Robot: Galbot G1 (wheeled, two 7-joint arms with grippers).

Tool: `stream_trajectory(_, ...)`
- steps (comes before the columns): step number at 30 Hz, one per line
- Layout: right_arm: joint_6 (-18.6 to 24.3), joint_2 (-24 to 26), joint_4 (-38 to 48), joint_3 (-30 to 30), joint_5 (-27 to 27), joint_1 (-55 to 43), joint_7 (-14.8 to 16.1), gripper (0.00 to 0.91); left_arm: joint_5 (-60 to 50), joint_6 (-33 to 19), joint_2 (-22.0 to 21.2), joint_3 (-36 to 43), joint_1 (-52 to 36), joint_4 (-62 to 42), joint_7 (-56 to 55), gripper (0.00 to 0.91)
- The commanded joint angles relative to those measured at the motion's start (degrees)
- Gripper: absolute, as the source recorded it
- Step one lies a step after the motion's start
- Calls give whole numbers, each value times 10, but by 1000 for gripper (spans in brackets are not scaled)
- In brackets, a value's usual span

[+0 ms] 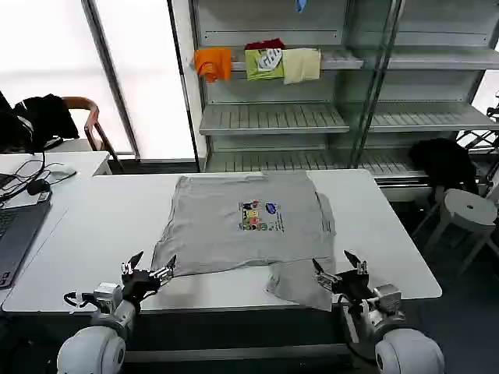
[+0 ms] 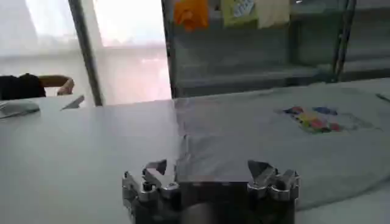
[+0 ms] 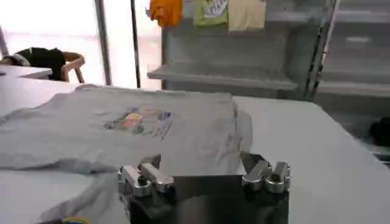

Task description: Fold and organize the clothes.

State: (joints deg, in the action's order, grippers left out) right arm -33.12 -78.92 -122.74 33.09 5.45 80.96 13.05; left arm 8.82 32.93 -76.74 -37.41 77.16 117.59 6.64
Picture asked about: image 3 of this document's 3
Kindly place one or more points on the thin dark window post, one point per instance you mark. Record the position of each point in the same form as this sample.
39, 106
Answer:
135, 45

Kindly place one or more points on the grey printed t-shirt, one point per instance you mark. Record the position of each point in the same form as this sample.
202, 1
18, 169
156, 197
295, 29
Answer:
76, 137

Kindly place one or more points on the green hanging shirt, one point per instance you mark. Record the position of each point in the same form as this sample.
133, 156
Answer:
210, 15

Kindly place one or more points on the beige hanging shirt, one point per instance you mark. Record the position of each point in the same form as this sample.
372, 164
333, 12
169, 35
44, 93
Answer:
246, 15

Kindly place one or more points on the small white table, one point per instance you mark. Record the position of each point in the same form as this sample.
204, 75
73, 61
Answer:
21, 71

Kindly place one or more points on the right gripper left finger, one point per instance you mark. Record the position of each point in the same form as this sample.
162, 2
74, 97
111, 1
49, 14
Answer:
134, 179

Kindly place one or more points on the thick grey window post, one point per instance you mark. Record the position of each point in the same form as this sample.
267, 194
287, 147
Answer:
103, 42

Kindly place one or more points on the slim grey window post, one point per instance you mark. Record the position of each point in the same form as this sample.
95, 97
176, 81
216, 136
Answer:
3, 42

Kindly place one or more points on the black garment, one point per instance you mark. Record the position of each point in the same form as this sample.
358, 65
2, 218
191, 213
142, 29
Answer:
45, 59

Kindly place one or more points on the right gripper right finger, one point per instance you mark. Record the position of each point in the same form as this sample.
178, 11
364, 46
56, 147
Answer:
268, 178

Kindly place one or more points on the wooden chair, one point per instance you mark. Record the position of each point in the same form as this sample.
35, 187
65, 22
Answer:
73, 62

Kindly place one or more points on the orange hanging shirt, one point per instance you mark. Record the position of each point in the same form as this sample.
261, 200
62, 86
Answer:
166, 12

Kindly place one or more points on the grey metal shelf rack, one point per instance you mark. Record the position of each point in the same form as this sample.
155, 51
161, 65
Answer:
356, 61
225, 61

